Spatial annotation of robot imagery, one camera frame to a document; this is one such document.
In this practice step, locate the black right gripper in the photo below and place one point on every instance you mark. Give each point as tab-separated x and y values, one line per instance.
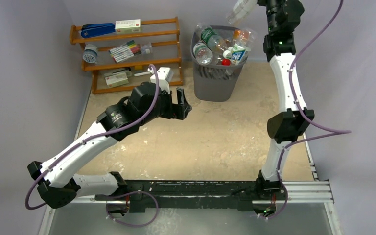
261	3

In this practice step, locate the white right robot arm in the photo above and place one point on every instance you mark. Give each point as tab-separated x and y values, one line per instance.
290	123

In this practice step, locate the blue stapler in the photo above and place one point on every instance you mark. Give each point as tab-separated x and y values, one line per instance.
97	29

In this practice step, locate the white red box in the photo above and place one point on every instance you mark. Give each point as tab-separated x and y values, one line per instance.
128	26

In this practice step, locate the dark green label bottle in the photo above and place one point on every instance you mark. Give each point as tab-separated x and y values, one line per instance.
212	40

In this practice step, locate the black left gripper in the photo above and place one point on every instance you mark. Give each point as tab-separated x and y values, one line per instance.
178	111

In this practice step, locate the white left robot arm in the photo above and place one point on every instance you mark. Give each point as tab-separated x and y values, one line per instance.
58	181

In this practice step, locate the green cap white marker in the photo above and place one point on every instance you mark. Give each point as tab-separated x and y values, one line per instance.
142	73

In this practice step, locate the green label water bottle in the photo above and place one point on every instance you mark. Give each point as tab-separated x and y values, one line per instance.
203	55

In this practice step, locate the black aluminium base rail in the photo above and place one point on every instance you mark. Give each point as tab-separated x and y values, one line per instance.
140	195

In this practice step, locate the pack of coloured markers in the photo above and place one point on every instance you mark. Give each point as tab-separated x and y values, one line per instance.
125	51

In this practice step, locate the red cap water bottle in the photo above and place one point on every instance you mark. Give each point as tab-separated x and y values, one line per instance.
226	62

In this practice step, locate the wooden shelf rack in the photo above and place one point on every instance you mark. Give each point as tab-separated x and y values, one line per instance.
160	45

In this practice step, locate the blue white label bottle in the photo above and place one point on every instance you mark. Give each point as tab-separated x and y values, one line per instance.
242	46

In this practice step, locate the orange juice bottle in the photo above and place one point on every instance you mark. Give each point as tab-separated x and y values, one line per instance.
236	33

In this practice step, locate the green white carton box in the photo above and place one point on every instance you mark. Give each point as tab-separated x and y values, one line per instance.
116	80

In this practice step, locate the grey mesh waste bin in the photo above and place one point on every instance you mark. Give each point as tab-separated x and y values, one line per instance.
215	82

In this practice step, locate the clear bottle white label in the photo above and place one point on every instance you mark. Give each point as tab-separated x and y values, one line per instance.
241	10

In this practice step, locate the white tape roll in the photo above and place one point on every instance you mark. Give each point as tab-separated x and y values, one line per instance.
90	53

